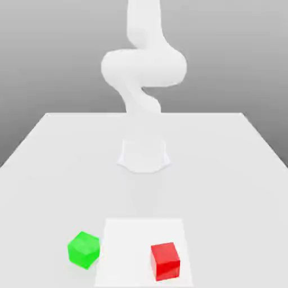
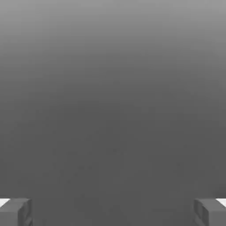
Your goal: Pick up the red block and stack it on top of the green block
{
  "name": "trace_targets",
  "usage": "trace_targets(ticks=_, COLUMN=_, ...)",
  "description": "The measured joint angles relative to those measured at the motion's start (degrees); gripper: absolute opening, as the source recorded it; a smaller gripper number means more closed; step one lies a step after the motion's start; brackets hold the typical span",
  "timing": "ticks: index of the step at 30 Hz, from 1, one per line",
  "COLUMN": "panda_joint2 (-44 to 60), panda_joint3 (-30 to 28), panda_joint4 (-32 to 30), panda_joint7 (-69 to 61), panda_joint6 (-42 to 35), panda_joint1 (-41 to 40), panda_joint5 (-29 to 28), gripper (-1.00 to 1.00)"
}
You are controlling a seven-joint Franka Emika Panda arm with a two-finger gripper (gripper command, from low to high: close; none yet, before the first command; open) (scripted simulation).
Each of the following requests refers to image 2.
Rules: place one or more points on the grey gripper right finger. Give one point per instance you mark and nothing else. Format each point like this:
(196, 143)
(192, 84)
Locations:
(212, 214)

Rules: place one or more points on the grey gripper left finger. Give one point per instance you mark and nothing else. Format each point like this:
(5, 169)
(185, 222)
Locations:
(12, 213)

